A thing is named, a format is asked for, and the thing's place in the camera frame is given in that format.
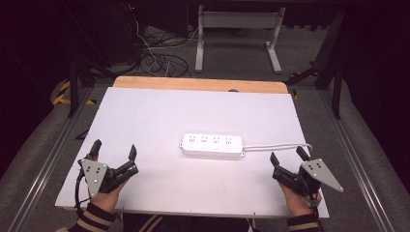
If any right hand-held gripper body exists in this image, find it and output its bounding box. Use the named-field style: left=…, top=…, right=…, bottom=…
left=272, top=158, right=344, bottom=208

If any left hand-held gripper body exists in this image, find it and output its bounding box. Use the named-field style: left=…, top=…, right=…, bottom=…
left=76, top=158, right=140, bottom=198

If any person's left hand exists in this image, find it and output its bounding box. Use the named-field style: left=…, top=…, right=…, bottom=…
left=90, top=183, right=128, bottom=215

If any person's right hand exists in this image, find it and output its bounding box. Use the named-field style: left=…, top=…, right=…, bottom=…
left=278, top=182, right=323, bottom=218

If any white power strip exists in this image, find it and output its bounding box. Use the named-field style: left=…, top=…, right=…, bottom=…
left=179, top=132, right=247, bottom=160

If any yellow black hazard tape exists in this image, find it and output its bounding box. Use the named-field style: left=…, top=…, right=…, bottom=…
left=52, top=79, right=98, bottom=106

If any black metal stand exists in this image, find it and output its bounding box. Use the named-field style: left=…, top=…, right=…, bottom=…
left=284, top=8, right=347, bottom=121
left=66, top=56, right=112, bottom=119

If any white board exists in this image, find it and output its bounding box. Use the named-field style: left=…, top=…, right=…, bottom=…
left=54, top=86, right=331, bottom=219

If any person's dark striped clothing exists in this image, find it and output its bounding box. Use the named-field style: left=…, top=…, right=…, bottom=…
left=122, top=213, right=255, bottom=232

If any dark equipment with red light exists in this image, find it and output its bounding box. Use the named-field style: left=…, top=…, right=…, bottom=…
left=105, top=2, right=147, bottom=67

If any white power strip cable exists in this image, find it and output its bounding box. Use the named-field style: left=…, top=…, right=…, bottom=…
left=242, top=142, right=313, bottom=153

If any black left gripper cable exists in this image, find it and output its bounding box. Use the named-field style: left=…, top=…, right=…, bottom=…
left=73, top=169, right=92, bottom=218

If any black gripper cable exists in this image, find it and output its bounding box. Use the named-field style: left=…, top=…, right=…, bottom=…
left=308, top=192, right=324, bottom=232
left=73, top=169, right=92, bottom=218

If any aluminium floor rail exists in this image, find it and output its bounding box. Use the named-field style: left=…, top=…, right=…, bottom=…
left=316, top=89, right=398, bottom=232
left=6, top=86, right=96, bottom=232

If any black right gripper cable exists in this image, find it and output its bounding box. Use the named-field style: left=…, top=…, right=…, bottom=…
left=308, top=192, right=324, bottom=232

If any tangle of floor cables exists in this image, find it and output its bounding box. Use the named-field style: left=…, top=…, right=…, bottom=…
left=134, top=18, right=198, bottom=79

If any white metal desk frame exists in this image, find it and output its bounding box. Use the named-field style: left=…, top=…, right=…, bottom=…
left=194, top=4, right=287, bottom=74

